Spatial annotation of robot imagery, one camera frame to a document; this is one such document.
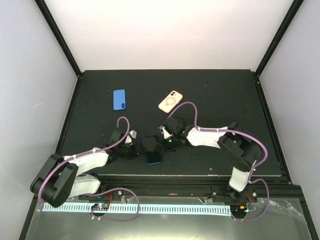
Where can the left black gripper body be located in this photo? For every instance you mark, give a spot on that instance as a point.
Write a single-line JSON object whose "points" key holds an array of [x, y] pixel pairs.
{"points": [[129, 153]]}

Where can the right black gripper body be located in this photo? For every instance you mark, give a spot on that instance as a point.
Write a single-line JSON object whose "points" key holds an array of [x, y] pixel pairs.
{"points": [[171, 145]]}

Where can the blue smartphone black screen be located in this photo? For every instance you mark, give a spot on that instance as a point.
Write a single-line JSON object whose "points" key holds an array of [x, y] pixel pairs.
{"points": [[153, 157]]}

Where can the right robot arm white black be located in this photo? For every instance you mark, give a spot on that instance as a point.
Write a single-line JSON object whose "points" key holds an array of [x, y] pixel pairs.
{"points": [[244, 151]]}

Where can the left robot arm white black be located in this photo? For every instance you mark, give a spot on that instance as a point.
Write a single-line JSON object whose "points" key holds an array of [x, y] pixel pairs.
{"points": [[65, 177]]}

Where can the pink phone case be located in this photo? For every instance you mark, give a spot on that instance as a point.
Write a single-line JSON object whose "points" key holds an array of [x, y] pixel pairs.
{"points": [[170, 101]]}

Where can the blue phone case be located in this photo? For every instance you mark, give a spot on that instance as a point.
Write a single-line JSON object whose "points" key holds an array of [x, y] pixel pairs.
{"points": [[119, 99]]}

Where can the left circuit board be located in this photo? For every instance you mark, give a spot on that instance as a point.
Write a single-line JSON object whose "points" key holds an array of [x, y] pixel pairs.
{"points": [[100, 207]]}

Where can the circuit board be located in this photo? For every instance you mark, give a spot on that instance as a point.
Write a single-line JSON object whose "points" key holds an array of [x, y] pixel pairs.
{"points": [[239, 209], [100, 207]]}

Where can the right circuit board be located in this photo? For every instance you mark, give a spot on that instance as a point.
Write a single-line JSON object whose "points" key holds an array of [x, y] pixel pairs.
{"points": [[239, 209]]}

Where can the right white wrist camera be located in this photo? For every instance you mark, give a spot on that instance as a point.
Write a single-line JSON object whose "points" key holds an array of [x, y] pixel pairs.
{"points": [[164, 132]]}

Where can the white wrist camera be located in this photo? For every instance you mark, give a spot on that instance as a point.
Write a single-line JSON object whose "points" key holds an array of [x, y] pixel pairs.
{"points": [[164, 132], [131, 136]]}

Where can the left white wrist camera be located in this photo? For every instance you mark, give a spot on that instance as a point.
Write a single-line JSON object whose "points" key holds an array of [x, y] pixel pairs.
{"points": [[131, 136]]}

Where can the black aluminium frame rail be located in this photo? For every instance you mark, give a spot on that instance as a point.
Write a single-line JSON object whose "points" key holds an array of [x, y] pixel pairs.
{"points": [[189, 188]]}

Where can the white slotted cable duct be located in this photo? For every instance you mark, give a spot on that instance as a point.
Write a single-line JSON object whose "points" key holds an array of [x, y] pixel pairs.
{"points": [[155, 209]]}

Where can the left black frame post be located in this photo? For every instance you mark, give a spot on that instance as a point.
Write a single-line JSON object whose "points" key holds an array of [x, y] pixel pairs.
{"points": [[46, 13]]}

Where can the black frame post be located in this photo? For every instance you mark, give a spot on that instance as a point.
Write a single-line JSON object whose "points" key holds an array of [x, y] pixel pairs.
{"points": [[46, 13], [282, 29]]}

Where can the right black frame post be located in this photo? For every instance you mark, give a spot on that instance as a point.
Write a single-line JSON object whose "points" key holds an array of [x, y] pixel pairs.
{"points": [[282, 29]]}

